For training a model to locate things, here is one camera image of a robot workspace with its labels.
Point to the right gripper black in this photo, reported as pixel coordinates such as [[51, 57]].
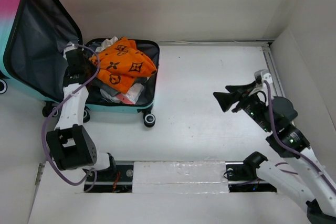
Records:
[[225, 99]]

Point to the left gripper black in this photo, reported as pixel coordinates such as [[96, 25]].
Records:
[[94, 67]]

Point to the cream ruffled cloth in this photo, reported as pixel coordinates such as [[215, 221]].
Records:
[[106, 43]]

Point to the orange patterned towel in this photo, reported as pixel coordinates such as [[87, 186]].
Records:
[[121, 64]]

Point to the white pads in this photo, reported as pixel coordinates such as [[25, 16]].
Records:
[[111, 95]]

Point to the clear bag red label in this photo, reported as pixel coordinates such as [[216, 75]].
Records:
[[132, 96]]

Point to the pink teal kids suitcase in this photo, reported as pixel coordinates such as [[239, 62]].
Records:
[[34, 34]]

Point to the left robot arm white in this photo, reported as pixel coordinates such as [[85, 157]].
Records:
[[69, 144]]

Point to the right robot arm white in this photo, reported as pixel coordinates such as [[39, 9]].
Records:
[[315, 195]]

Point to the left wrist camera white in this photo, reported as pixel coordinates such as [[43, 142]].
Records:
[[69, 47]]

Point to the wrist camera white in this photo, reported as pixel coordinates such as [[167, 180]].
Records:
[[261, 76], [69, 47]]

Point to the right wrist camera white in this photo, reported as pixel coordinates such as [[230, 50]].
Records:
[[261, 76]]

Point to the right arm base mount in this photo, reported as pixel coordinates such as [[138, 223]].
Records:
[[241, 180]]

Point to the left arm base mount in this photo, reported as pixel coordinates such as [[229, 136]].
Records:
[[120, 181]]

